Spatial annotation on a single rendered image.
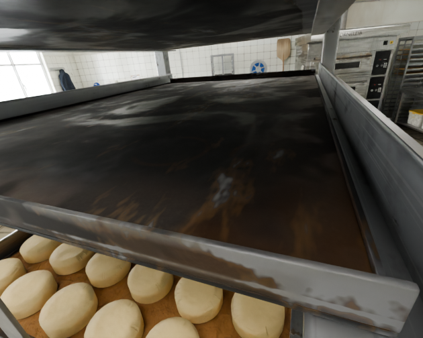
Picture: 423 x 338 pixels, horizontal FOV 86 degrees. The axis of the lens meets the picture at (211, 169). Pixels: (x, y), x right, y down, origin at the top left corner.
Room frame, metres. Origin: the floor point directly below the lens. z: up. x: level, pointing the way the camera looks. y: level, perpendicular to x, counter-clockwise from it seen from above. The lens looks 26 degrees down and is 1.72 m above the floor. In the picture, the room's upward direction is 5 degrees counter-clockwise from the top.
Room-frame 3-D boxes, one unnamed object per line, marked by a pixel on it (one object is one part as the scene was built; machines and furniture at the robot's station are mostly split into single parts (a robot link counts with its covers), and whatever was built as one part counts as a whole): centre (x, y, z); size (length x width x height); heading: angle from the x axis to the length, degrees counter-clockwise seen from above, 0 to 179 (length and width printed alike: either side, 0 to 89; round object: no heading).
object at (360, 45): (4.94, -2.79, 1.00); 1.56 x 1.20 x 2.01; 82
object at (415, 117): (4.27, -4.29, 0.36); 0.47 x 0.39 x 0.26; 80
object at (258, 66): (5.70, -1.29, 1.10); 0.41 x 0.17 x 1.10; 82
